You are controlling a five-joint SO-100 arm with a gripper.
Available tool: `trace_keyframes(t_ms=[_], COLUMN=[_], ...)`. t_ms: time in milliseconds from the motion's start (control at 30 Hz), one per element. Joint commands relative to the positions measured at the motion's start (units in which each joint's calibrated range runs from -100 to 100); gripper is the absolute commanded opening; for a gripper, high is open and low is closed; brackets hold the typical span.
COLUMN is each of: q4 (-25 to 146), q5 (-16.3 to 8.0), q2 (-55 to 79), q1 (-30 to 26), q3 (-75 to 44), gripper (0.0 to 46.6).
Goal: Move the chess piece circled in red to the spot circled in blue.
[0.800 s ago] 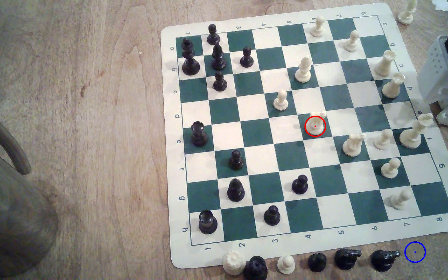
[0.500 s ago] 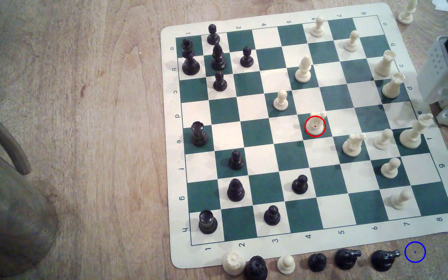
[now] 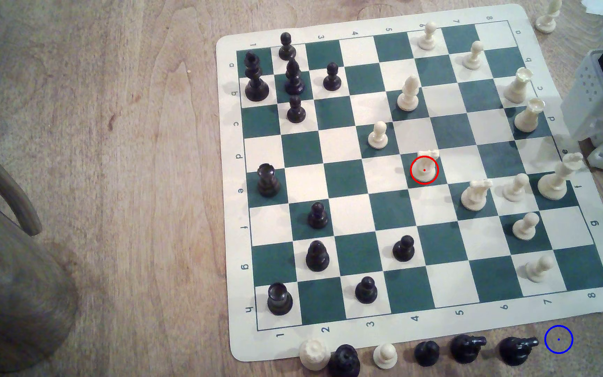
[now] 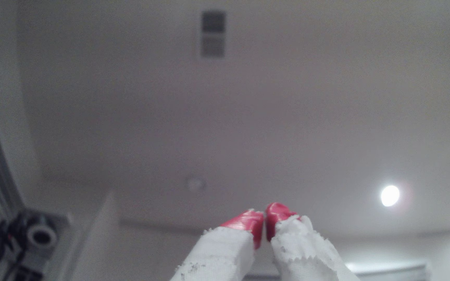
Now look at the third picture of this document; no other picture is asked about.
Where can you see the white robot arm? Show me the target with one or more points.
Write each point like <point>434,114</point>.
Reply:
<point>587,99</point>

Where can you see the black pawn chess piece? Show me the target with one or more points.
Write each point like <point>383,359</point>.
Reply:
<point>296,111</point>
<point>403,250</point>
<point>427,354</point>
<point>318,217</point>
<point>366,291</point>
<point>332,78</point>
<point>287,48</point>

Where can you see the black rook chess piece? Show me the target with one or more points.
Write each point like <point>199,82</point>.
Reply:
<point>279,300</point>
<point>268,182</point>

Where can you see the green white chess mat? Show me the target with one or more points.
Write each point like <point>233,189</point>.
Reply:
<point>343,178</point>

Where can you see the white pawn chess piece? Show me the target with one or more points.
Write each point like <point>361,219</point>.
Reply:
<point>473,56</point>
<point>378,136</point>
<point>516,189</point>
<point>385,357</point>
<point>525,227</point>
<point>537,269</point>
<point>427,37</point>

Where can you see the black bishop chess piece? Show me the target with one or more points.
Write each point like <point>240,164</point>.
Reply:
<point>294,78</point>

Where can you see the black king chess piece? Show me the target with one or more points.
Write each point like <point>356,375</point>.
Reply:
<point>256,84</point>

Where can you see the white bishop chess piece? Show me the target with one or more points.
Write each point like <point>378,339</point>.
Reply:
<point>546,21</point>
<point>409,95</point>

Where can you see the white rook chess piece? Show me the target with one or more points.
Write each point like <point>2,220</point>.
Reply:
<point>527,117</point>
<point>517,88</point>
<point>314,354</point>

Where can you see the black queen chess piece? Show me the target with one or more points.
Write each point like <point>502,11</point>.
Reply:
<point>344,362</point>

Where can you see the black knight chess piece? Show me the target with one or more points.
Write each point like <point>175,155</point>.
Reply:
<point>465,349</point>
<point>514,351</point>

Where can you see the white king chess piece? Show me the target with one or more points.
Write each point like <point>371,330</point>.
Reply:
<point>555,182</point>

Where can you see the black pawn lower left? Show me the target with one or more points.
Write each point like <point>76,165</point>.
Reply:
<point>317,257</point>

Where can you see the wooden chair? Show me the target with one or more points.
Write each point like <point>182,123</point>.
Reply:
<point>13,293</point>

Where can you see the white paper sheet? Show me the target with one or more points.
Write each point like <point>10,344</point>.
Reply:
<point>597,6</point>

